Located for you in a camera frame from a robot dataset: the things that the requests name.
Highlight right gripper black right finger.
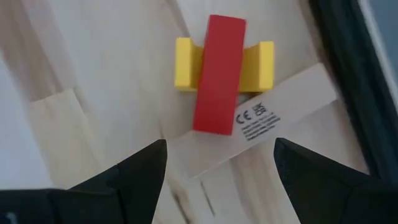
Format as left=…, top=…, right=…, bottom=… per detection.
left=273, top=138, right=398, bottom=224

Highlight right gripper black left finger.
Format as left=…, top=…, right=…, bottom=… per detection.
left=67, top=139, right=169, bottom=224

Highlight red and yellow held blocks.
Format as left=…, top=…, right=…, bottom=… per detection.
left=174, top=37, right=275, bottom=93

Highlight printed natural wooden plank block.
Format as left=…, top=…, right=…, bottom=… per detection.
left=167, top=62, right=340, bottom=179

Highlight long red rectangular block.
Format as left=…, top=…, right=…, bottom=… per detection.
left=192, top=14, right=248, bottom=136

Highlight black aluminium frame rail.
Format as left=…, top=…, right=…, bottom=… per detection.
left=307, top=0, right=398, bottom=180

